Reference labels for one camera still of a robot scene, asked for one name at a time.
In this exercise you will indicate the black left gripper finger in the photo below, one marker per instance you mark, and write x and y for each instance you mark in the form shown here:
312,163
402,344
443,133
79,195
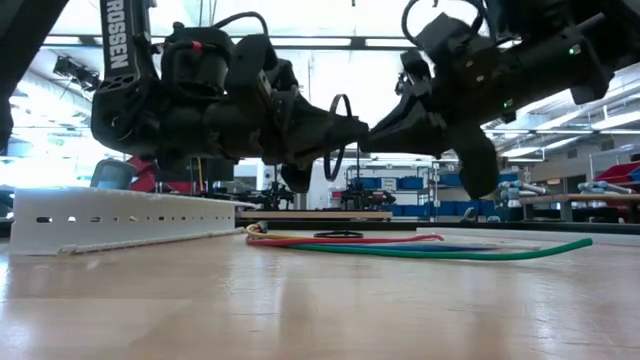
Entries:
320,147
325,122

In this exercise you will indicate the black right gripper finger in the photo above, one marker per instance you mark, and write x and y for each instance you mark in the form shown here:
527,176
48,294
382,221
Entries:
415,122
420,145

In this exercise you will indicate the long black zip tie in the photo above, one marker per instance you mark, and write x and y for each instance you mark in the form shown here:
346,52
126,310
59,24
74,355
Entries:
326,165

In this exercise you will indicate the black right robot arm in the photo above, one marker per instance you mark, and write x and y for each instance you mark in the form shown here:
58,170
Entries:
550,65

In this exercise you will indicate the black background robot arm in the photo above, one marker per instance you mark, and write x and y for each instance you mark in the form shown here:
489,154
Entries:
275,194
367,199

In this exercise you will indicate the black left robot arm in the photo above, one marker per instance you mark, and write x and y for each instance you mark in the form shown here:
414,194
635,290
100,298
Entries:
120,100

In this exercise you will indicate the blue bin storage shelf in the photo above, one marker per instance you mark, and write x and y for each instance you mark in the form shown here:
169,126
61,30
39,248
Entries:
452,207

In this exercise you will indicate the wooden background workbench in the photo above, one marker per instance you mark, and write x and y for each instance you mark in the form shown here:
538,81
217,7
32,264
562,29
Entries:
345,214

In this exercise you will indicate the red background cart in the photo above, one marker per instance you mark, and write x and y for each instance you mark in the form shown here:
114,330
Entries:
142,180

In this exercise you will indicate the wooden background table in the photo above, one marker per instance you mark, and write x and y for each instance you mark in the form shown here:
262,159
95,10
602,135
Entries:
590,198

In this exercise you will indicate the white office chair blue seat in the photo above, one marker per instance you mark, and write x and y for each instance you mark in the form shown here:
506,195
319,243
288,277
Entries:
114,176

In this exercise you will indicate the red plastic bin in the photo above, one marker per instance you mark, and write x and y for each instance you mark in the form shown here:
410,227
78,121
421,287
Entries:
617,175

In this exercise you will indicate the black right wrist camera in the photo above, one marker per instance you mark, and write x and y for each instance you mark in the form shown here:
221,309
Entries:
412,70

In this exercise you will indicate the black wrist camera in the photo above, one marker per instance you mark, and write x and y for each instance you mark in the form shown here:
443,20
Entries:
412,70
285,80

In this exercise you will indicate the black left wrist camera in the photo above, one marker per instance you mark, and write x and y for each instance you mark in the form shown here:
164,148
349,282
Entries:
285,80

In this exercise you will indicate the black aluminium table frame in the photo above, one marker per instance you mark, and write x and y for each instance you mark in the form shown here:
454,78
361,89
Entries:
525,226

